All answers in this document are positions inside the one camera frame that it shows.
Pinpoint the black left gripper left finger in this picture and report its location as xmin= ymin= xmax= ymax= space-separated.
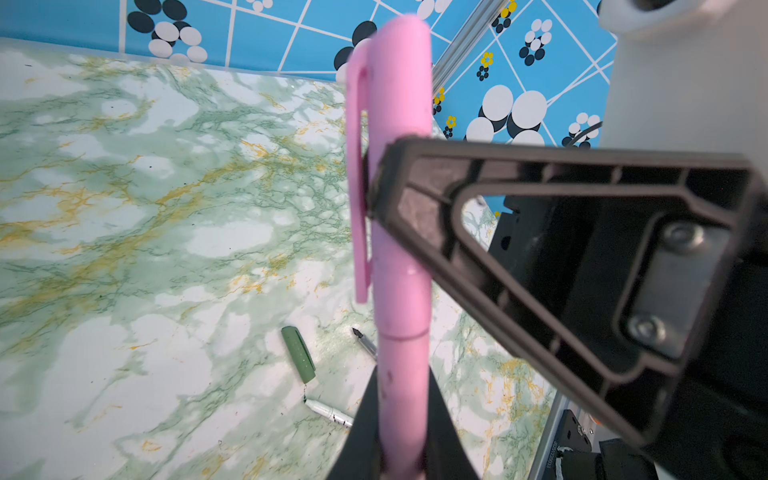
xmin=326 ymin=367 xmax=383 ymax=480

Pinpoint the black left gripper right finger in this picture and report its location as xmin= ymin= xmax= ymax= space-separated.
xmin=424 ymin=371 xmax=479 ymax=480

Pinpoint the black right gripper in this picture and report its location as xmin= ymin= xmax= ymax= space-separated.
xmin=366 ymin=138 xmax=767 ymax=479

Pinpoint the pink pen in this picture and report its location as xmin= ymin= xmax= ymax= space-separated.
xmin=344 ymin=14 xmax=434 ymax=480

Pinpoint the white pen light green end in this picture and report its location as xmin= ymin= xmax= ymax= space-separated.
xmin=303 ymin=395 xmax=354 ymax=429

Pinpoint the dark green pen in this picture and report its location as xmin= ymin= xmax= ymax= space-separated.
xmin=352 ymin=328 xmax=378 ymax=360

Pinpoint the dark green pen cap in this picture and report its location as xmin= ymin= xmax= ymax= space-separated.
xmin=281 ymin=325 xmax=316 ymax=384

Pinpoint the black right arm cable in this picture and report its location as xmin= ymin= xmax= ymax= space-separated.
xmin=563 ymin=119 xmax=603 ymax=149

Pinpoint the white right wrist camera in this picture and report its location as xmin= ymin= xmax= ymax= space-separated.
xmin=598 ymin=0 xmax=767 ymax=173

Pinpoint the aluminium frame post right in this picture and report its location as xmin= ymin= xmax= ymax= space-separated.
xmin=432 ymin=0 xmax=508 ymax=94

